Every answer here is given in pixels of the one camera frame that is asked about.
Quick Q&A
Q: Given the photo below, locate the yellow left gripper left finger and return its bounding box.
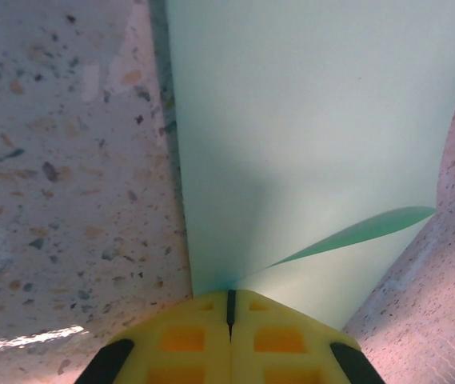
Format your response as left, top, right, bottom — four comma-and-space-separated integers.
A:
74, 290, 232, 384

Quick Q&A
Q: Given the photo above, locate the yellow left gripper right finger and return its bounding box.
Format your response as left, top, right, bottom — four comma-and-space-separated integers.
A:
226, 288, 386, 384

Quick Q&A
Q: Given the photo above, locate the light green paper sheet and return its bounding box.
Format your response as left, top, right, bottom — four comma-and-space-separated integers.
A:
165, 0, 455, 333

